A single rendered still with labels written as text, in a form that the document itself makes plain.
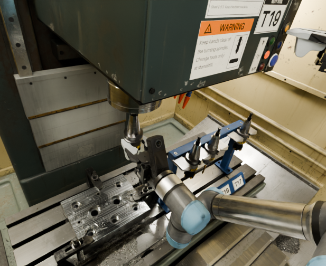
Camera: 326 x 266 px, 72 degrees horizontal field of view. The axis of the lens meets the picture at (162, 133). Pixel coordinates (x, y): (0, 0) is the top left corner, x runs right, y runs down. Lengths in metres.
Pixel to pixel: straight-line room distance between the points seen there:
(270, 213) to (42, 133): 0.94
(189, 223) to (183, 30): 0.42
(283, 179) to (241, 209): 0.99
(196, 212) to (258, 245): 0.83
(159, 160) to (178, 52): 0.34
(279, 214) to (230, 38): 0.40
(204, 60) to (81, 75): 0.69
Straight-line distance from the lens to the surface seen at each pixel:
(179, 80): 0.43
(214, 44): 0.47
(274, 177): 1.61
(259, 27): 0.57
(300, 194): 1.60
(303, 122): 1.50
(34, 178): 1.33
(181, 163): 0.87
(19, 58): 0.98
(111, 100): 0.61
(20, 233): 1.13
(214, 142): 0.93
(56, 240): 1.07
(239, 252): 1.29
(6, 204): 1.66
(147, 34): 0.36
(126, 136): 0.72
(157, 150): 0.63
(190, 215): 0.58
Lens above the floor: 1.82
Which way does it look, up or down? 37 degrees down
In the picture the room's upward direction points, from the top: 8 degrees clockwise
